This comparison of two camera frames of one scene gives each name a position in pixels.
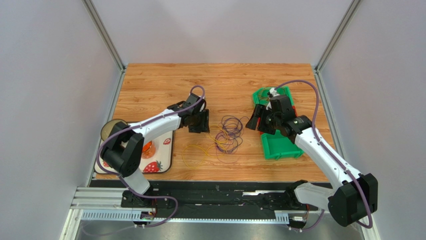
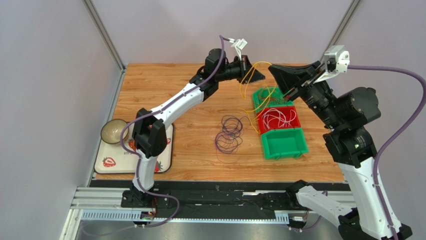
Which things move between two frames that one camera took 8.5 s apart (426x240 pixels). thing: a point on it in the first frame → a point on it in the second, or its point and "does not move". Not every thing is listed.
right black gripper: [263, 119] → [306, 84]
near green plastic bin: [276, 146] does not move
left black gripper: [204, 127] → [245, 67]
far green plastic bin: [260, 98] does not move
